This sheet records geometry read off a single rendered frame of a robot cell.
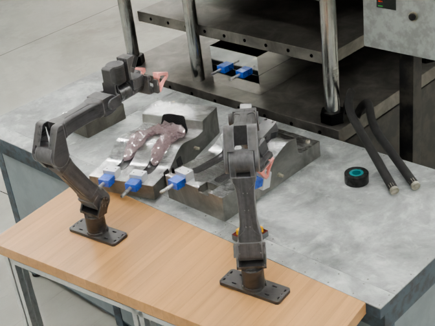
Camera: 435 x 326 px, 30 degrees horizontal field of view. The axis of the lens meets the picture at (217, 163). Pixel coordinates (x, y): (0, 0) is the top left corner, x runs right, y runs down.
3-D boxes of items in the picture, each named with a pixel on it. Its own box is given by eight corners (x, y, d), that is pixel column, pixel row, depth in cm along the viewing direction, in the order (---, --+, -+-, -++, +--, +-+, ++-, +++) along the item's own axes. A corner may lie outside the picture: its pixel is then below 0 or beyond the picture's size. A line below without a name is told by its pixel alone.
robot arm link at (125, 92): (118, 75, 257) (103, 83, 252) (132, 77, 254) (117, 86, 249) (122, 95, 260) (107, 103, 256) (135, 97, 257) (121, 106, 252)
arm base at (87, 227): (78, 200, 264) (63, 210, 259) (124, 214, 253) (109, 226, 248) (83, 220, 268) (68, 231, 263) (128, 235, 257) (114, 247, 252)
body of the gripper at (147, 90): (127, 69, 263) (111, 77, 258) (151, 74, 257) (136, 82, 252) (130, 87, 266) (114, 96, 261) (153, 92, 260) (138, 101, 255)
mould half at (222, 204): (224, 222, 257) (220, 185, 251) (168, 198, 274) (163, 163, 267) (320, 156, 287) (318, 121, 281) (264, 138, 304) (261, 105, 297)
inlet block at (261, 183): (243, 199, 246) (245, 184, 244) (230, 193, 249) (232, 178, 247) (269, 187, 255) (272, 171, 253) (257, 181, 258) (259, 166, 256)
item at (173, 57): (339, 145, 308) (338, 130, 305) (118, 76, 391) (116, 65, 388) (452, 66, 358) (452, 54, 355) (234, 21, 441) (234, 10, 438)
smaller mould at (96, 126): (88, 138, 320) (85, 122, 316) (65, 129, 329) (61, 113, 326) (125, 118, 332) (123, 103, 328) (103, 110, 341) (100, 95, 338)
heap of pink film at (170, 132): (160, 167, 281) (157, 147, 277) (118, 160, 289) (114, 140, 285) (195, 132, 301) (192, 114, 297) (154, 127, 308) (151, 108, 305)
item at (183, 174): (166, 202, 260) (164, 187, 257) (156, 197, 263) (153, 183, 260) (195, 184, 267) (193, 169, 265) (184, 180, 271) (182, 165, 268)
